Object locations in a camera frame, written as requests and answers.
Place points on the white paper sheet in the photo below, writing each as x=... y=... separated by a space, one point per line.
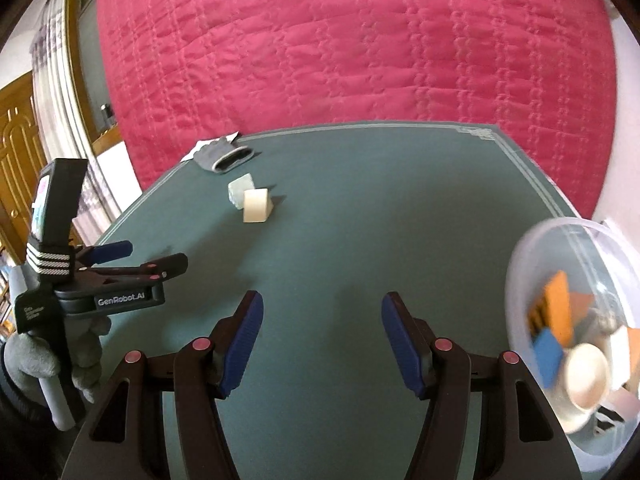
x=200 y=146

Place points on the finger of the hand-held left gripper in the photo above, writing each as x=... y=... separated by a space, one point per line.
x=165 y=265
x=115 y=251

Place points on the grey glove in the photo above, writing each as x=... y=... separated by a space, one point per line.
x=215 y=157

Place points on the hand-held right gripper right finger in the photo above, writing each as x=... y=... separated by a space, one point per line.
x=402 y=345

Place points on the blue wedge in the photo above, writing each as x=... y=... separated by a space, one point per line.
x=547 y=360

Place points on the brown rectangular block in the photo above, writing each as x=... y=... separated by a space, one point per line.
x=582 y=307

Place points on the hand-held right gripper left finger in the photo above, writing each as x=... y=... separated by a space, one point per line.
x=242 y=345

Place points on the red quilted blanket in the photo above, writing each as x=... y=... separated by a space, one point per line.
x=350 y=60

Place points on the pale rectangular block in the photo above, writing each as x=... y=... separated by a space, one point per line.
x=622 y=401

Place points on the large orange striped wedge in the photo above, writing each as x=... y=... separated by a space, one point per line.
x=557 y=310

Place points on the dark bottle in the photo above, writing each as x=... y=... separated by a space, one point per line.
x=107 y=115

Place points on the cream wooden wedge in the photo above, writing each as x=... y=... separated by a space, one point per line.
x=257 y=205

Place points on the person's left hand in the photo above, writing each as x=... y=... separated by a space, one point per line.
x=30 y=360

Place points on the window frame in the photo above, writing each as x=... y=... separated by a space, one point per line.
x=82 y=60

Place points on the wooden door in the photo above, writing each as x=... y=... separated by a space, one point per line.
x=20 y=160

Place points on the clear plastic container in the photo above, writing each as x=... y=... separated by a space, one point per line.
x=525 y=260

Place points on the white zebra striped wedge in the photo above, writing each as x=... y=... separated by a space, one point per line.
x=237 y=190
x=610 y=419

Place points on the cream cup with saucer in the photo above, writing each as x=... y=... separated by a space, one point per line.
x=587 y=375

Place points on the patterned curtain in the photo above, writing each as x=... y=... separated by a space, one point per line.
x=60 y=110

